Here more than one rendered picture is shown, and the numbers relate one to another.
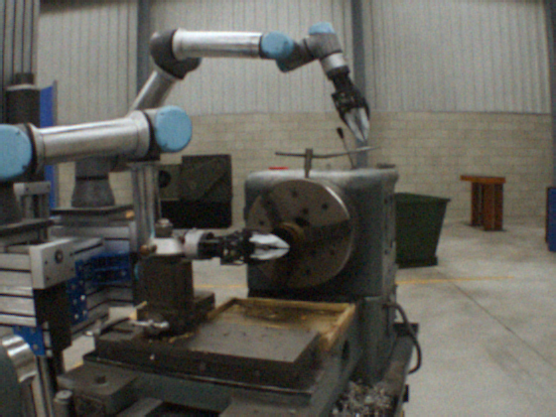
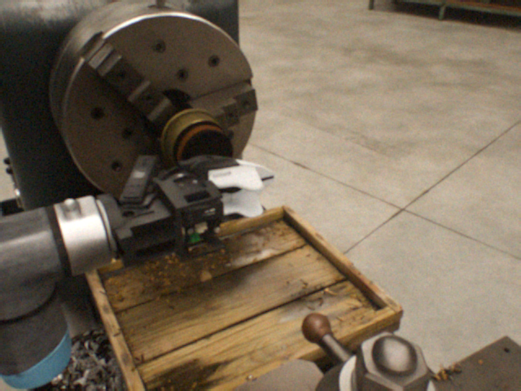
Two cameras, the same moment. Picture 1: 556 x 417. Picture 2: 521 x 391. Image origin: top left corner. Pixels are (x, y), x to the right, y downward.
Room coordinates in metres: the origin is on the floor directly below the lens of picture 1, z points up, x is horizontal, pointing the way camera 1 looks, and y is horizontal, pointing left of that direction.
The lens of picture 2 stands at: (0.87, 0.39, 1.38)
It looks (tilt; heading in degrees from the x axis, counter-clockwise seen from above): 32 degrees down; 312
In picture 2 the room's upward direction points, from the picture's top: straight up
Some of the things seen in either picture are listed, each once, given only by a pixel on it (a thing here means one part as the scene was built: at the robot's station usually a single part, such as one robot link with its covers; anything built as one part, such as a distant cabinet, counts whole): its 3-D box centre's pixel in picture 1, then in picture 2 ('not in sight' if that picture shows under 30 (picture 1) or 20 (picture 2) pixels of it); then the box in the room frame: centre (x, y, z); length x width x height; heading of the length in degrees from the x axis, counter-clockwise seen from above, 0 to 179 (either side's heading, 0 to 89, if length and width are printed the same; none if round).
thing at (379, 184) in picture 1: (329, 222); (93, 59); (1.88, -0.19, 1.06); 0.59 x 0.48 x 0.39; 161
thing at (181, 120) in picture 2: (286, 239); (195, 143); (1.35, -0.02, 1.08); 0.09 x 0.09 x 0.09; 71
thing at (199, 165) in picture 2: (252, 237); (204, 176); (1.25, 0.06, 1.10); 0.09 x 0.02 x 0.05; 71
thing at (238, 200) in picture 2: (267, 255); (247, 201); (1.21, 0.03, 1.06); 0.09 x 0.06 x 0.03; 71
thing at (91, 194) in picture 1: (92, 191); not in sight; (1.61, 0.60, 1.21); 0.15 x 0.15 x 0.10
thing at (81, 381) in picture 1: (195, 380); not in sight; (0.86, 0.16, 0.90); 0.47 x 0.30 x 0.06; 71
